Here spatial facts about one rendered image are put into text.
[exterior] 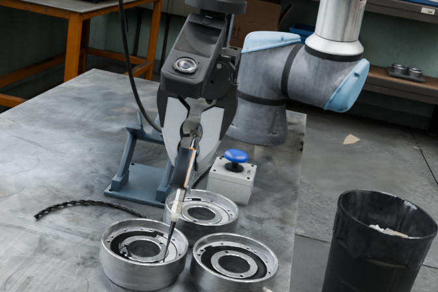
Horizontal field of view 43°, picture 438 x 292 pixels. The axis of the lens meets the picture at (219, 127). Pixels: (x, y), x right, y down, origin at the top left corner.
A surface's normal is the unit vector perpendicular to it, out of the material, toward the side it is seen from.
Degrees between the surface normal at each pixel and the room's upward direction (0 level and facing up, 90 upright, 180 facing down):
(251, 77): 90
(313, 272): 0
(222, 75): 90
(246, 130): 73
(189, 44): 29
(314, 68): 98
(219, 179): 90
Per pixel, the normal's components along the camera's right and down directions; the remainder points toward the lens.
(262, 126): 0.13, 0.04
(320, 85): -0.49, 0.34
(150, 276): 0.26, 0.36
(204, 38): 0.12, -0.67
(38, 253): 0.17, -0.93
